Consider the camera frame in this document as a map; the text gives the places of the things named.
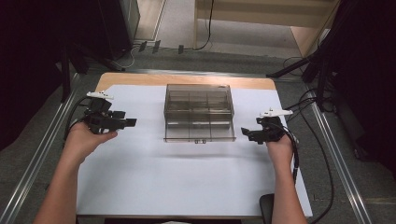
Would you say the black hanging cable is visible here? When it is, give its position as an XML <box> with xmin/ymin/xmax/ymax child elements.
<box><xmin>192</xmin><ymin>0</ymin><xmax>216</xmax><ymax>51</ymax></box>

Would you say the aluminium rail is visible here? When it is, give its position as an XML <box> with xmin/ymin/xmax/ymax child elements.
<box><xmin>0</xmin><ymin>72</ymin><xmax>82</xmax><ymax>224</ymax></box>
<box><xmin>309</xmin><ymin>101</ymin><xmax>375</xmax><ymax>224</ymax></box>

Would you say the person's left hand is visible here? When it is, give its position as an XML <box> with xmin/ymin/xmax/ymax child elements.
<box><xmin>63</xmin><ymin>121</ymin><xmax>119</xmax><ymax>164</ymax></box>

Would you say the clear plastic compartment box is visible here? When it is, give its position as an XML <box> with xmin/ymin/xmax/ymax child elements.
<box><xmin>163</xmin><ymin>83</ymin><xmax>236</xmax><ymax>145</ymax></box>

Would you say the dark cabinet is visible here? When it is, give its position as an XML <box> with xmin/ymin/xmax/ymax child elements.
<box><xmin>98</xmin><ymin>0</ymin><xmax>141</xmax><ymax>62</ymax></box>

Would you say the person's right hand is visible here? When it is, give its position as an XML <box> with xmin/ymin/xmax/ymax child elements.
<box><xmin>265</xmin><ymin>133</ymin><xmax>296</xmax><ymax>167</ymax></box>

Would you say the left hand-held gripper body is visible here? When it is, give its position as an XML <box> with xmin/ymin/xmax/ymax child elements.
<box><xmin>83</xmin><ymin>91</ymin><xmax>127</xmax><ymax>135</ymax></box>

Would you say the light wooden furniture frame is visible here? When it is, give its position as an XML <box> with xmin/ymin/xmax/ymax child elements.
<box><xmin>192</xmin><ymin>0</ymin><xmax>341</xmax><ymax>59</ymax></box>

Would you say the white floor cable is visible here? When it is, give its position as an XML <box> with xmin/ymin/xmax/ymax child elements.
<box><xmin>115</xmin><ymin>45</ymin><xmax>142</xmax><ymax>69</ymax></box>

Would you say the black floor cable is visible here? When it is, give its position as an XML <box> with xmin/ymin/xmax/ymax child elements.
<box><xmin>282</xmin><ymin>56</ymin><xmax>335</xmax><ymax>224</ymax></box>

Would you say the black stand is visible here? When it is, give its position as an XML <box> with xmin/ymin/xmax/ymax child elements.
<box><xmin>55</xmin><ymin>43</ymin><xmax>126</xmax><ymax>105</ymax></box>
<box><xmin>265</xmin><ymin>18</ymin><xmax>347</xmax><ymax>113</ymax></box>

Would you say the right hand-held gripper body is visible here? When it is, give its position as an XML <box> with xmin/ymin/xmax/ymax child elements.
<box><xmin>248</xmin><ymin>107</ymin><xmax>294</xmax><ymax>145</ymax></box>

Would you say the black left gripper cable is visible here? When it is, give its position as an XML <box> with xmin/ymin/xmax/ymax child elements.
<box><xmin>63</xmin><ymin>96</ymin><xmax>93</xmax><ymax>142</ymax></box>

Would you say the black rounded seat edge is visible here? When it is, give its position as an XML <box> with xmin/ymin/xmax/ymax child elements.
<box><xmin>259</xmin><ymin>192</ymin><xmax>276</xmax><ymax>224</ymax></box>

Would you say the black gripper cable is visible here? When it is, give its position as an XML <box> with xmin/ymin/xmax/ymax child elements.
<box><xmin>63</xmin><ymin>96</ymin><xmax>93</xmax><ymax>142</ymax></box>
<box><xmin>269</xmin><ymin>121</ymin><xmax>301</xmax><ymax>185</ymax></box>

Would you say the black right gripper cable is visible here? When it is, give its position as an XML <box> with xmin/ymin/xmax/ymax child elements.
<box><xmin>269</xmin><ymin>121</ymin><xmax>301</xmax><ymax>185</ymax></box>

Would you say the white paper sheet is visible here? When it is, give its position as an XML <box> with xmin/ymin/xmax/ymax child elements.
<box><xmin>76</xmin><ymin>84</ymin><xmax>314</xmax><ymax>218</ymax></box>

